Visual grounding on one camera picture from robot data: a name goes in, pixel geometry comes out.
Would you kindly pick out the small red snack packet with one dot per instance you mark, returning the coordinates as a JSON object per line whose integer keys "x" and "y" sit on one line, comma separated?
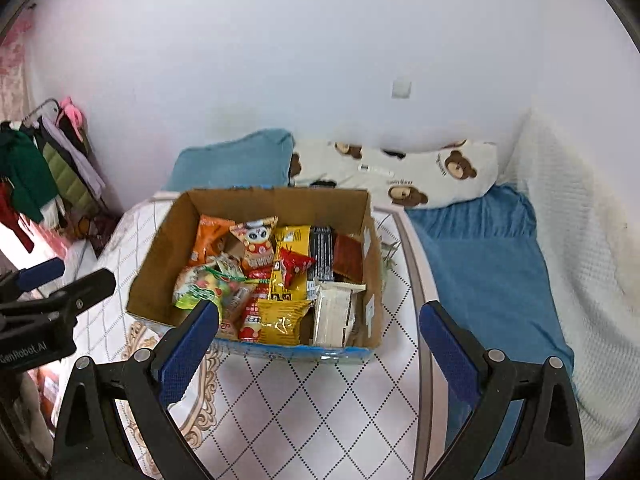
{"x": 295, "y": 262}

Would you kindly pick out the olive quilted vest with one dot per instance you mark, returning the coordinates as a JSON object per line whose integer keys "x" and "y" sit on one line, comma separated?
{"x": 65, "y": 175}

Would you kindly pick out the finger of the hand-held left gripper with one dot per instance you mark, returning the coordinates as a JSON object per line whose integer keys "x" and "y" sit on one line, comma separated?
{"x": 45, "y": 271}
{"x": 85, "y": 290}

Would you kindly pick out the shiny yellow snack packet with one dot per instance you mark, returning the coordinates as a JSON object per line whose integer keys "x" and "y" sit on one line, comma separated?
{"x": 282, "y": 322}

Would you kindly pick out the yellow snack packet black print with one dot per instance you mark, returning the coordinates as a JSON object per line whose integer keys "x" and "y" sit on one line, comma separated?
{"x": 290, "y": 240}

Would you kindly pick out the green bag of colourful candies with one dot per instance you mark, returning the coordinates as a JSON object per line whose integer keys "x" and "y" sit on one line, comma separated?
{"x": 200, "y": 287}

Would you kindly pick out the dark green garment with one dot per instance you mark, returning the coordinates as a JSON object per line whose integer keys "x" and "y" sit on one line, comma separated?
{"x": 22, "y": 170}

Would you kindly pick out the red garment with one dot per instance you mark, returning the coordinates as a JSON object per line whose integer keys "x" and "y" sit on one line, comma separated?
{"x": 12, "y": 220}

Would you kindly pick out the cardboard box blue print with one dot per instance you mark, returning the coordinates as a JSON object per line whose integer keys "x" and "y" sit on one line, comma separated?
{"x": 165, "y": 260}

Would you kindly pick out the clothes rack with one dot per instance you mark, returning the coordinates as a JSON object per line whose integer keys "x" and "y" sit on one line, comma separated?
{"x": 45, "y": 106}

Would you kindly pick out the dark red-brown snack packet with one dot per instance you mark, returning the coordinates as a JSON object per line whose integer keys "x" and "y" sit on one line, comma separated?
{"x": 347, "y": 255}

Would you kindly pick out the orange snack packet white lettering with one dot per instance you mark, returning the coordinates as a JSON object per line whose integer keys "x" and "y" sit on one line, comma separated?
{"x": 210, "y": 237}

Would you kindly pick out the blue bed sheet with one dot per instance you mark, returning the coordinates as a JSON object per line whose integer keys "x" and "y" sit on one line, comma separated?
{"x": 480, "y": 255}

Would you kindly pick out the white knitted blanket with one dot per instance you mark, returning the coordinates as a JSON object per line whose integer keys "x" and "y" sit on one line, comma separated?
{"x": 575, "y": 220}

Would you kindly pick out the pink patterned curtain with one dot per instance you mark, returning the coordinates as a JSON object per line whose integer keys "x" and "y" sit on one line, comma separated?
{"x": 12, "y": 75}

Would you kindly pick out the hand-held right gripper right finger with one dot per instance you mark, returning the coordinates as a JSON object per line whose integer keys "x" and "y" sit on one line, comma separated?
{"x": 447, "y": 350}

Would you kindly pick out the clear cranberry cookie packet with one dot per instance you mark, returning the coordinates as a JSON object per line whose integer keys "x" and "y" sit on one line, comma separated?
{"x": 235, "y": 305}

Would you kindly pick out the lilac garment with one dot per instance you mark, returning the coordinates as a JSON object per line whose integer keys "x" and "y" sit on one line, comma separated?
{"x": 87, "y": 165}

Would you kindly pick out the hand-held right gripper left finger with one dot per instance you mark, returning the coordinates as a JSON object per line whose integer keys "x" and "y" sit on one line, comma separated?
{"x": 187, "y": 355}

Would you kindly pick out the red panda print snack packet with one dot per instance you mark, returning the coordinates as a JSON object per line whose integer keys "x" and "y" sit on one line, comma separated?
{"x": 257, "y": 250}

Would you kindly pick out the large red snack packet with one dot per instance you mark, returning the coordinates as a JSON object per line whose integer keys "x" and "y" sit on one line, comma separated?
{"x": 252, "y": 317}

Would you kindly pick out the white bear print pillow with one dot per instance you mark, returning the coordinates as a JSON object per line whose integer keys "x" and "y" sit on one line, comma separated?
{"x": 425, "y": 175}

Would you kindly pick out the white wall plate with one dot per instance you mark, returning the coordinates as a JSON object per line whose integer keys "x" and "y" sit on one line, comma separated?
{"x": 402, "y": 87}

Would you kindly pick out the blue pillow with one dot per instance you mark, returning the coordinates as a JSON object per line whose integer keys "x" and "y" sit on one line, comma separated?
{"x": 230, "y": 160}

